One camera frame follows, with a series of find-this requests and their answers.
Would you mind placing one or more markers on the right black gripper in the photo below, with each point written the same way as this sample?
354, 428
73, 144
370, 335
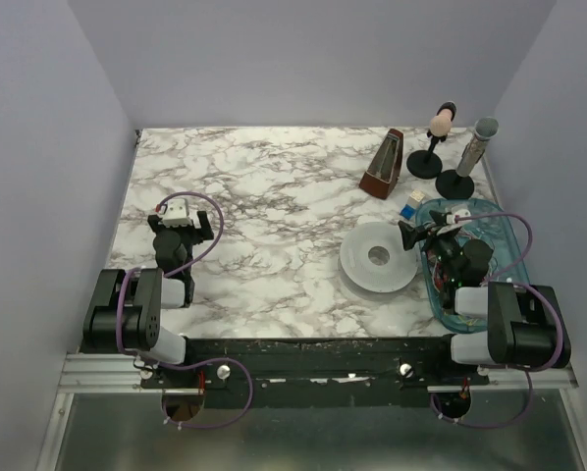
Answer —
434, 231

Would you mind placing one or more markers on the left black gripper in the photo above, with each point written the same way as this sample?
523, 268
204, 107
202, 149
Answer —
203, 231

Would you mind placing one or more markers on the white perforated cable spool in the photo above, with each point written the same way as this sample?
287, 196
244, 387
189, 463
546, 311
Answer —
372, 259

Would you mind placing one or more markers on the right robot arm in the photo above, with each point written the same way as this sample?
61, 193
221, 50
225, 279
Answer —
524, 328

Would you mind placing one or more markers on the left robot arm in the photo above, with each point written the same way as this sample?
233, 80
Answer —
124, 313

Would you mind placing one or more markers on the blue and white small box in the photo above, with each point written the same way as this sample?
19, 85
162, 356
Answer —
412, 204

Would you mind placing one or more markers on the silver microphone on stand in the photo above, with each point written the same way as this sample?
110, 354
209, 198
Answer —
456, 183

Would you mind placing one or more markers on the teal transparent plastic basin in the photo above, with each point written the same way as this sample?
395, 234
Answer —
497, 232

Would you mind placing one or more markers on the pink microphone on stand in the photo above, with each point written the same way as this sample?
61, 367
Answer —
426, 164

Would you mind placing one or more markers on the brown wooden metronome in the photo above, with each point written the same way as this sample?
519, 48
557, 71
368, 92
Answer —
381, 176

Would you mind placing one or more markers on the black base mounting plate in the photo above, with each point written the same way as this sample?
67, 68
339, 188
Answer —
314, 373

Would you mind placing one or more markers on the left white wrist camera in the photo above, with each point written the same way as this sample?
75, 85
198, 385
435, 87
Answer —
175, 213

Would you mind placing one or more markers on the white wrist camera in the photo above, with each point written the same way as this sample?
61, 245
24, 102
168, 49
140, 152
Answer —
175, 213
457, 213

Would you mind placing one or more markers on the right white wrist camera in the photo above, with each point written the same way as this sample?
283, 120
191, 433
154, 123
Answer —
457, 213

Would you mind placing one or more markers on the aluminium rail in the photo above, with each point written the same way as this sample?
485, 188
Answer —
113, 373

